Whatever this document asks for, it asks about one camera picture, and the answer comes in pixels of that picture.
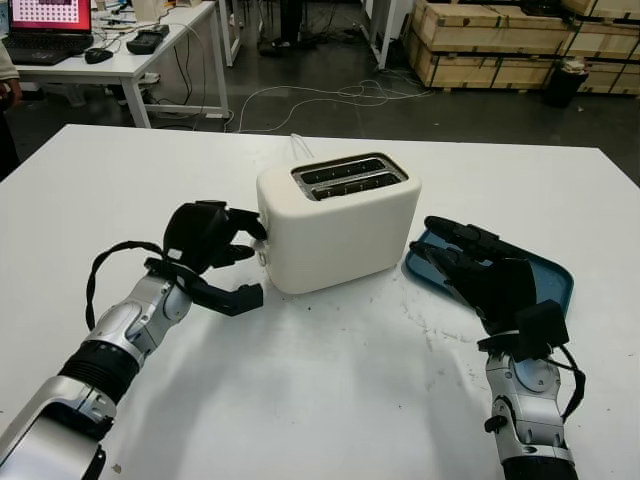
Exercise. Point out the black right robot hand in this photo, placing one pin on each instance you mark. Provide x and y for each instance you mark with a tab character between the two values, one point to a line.
500	285

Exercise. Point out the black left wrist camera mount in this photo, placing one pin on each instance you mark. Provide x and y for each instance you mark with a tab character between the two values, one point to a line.
230	300

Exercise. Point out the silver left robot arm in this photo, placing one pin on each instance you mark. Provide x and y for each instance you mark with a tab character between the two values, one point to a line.
100	360

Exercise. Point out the black handheld controller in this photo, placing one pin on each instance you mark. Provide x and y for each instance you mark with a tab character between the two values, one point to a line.
147	40

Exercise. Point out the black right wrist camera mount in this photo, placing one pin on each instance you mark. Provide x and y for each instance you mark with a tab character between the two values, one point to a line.
542	325

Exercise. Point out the stacked wooden crates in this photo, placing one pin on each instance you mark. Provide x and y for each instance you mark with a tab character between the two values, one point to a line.
490	50

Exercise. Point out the blue plastic tray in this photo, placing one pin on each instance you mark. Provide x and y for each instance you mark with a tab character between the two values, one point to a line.
552	285

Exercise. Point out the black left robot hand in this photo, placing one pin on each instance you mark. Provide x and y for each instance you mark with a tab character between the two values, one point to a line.
197	232

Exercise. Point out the person legs in dark trousers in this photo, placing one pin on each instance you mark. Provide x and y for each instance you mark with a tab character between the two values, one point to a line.
291	22

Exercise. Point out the white two-slot toaster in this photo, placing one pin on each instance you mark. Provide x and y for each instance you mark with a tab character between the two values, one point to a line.
345	235

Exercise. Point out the white office desk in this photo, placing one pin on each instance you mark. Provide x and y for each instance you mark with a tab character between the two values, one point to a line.
125	67

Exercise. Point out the black trash bin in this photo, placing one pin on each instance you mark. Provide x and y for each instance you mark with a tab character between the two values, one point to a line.
565	85

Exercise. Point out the cream box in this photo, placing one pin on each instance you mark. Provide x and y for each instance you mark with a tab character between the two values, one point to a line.
150	11

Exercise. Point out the black laptop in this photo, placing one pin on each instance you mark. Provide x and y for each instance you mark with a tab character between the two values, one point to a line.
50	30

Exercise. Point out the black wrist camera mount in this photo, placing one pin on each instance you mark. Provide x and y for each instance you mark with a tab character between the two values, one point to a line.
230	300
542	325

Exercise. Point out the person in white sleeve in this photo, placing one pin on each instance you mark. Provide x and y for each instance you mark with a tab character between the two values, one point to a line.
7	125

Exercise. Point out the white table leg frame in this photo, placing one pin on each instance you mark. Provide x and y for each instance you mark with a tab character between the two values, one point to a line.
382	35
232	30

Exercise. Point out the white toaster lever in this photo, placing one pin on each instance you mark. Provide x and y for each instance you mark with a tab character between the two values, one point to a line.
260	244

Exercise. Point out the black computer mouse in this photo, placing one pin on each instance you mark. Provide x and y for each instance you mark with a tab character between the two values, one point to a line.
98	56

